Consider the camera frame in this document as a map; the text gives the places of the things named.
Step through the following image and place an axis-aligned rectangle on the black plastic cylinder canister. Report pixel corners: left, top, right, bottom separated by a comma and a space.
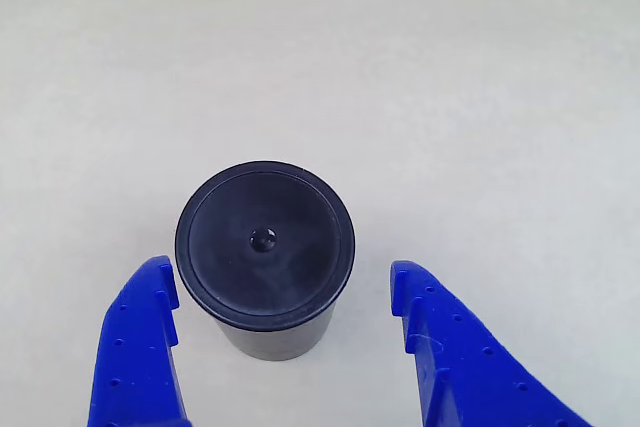
173, 160, 357, 362

